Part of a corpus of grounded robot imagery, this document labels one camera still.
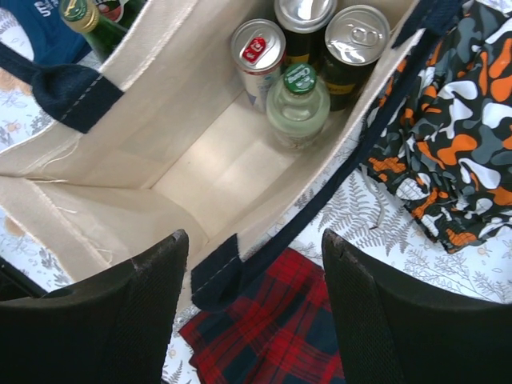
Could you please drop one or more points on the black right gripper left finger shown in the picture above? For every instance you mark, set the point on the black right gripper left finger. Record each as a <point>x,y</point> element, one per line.
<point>113,327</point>

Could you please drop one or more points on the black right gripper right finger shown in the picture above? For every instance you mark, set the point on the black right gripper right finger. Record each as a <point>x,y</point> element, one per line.
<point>393,328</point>

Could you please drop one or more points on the beige canvas tote bag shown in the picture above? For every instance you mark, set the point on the beige canvas tote bag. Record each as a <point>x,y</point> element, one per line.
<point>162,138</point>

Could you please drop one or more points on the green Perrier bottle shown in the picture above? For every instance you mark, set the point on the green Perrier bottle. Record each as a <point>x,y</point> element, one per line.
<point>101,23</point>

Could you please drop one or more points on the silver can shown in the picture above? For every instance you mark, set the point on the silver can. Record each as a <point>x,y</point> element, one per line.
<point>303,23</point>
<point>354,41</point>

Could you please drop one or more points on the floral tablecloth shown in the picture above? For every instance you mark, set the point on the floral tablecloth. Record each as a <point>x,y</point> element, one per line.
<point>479,271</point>

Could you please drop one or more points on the red plaid skirt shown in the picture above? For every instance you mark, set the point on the red plaid skirt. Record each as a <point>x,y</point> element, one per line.
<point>280,330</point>

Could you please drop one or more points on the orange black patterned garment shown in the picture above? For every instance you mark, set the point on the orange black patterned garment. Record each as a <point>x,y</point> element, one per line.
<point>446,152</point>

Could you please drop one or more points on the blue folded garment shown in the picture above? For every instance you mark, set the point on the blue folded garment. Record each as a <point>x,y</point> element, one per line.
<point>52,41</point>

